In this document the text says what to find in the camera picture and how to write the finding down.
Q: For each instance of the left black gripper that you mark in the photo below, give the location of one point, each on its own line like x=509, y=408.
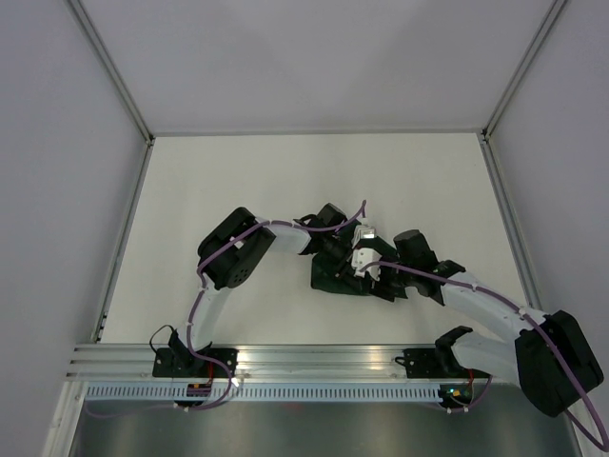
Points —
x=344, y=270

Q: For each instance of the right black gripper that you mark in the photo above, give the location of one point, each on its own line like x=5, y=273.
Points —
x=376, y=288

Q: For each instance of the dark green cloth napkin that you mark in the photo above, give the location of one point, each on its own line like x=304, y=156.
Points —
x=322, y=280

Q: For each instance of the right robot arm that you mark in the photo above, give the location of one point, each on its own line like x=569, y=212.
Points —
x=546, y=355

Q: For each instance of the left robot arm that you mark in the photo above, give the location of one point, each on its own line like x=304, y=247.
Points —
x=227, y=258

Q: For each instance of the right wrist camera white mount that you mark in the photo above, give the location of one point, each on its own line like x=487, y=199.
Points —
x=365, y=261

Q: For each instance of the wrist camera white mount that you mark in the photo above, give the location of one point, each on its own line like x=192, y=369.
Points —
x=365, y=261
x=362, y=232

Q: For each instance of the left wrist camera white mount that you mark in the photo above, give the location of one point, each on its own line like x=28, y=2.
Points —
x=362, y=232

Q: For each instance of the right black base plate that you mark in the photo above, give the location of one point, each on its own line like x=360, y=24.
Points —
x=424, y=363

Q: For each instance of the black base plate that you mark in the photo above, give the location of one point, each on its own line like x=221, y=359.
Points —
x=167, y=364
x=424, y=363

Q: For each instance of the white slotted cable duct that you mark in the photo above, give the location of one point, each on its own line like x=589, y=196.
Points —
x=266, y=392

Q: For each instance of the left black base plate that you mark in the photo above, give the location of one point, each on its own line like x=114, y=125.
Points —
x=167, y=364

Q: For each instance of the aluminium front rail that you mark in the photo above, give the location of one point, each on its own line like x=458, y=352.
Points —
x=256, y=363

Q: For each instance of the right aluminium frame post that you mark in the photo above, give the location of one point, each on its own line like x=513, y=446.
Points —
x=534, y=47

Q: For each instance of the aluminium frame post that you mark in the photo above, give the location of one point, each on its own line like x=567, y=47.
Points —
x=534, y=47
x=97, y=44

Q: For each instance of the left aluminium frame post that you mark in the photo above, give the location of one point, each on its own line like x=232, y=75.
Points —
x=97, y=44

